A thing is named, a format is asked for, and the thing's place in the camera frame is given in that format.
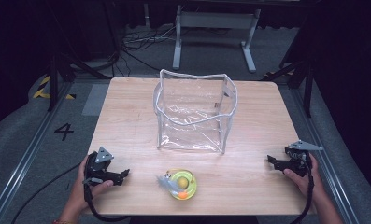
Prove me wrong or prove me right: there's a white metal table frame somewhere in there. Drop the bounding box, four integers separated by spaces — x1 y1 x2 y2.
172 4 263 75

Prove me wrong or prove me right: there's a person's left hand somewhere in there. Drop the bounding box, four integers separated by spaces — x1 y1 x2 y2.
71 154 115 213

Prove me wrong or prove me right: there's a person's right hand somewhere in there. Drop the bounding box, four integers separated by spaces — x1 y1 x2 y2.
282 153 327 203

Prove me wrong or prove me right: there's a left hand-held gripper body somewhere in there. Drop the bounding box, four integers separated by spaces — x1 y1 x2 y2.
83 147 116 188

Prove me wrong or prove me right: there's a bundle of floor cables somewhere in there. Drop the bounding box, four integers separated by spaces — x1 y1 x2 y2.
111 23 178 78

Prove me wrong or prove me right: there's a clear plastic bag white trim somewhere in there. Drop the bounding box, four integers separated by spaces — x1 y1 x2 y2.
152 68 239 155

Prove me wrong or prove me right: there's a thin black cable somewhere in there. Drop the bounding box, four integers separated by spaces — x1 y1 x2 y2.
10 161 84 224

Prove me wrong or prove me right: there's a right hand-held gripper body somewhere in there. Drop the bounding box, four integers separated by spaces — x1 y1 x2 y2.
283 139 324 178

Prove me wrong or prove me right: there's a black metal stand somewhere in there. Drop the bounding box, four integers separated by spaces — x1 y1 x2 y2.
44 0 114 113
262 57 317 119

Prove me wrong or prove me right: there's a yellow-green round cat toy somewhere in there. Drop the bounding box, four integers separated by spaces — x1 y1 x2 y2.
156 167 198 201

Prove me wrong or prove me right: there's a thick black braided cable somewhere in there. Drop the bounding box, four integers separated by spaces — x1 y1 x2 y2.
82 183 133 223

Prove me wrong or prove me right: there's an aluminium floor rail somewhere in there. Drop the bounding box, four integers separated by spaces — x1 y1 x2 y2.
290 88 360 224
0 81 74 224

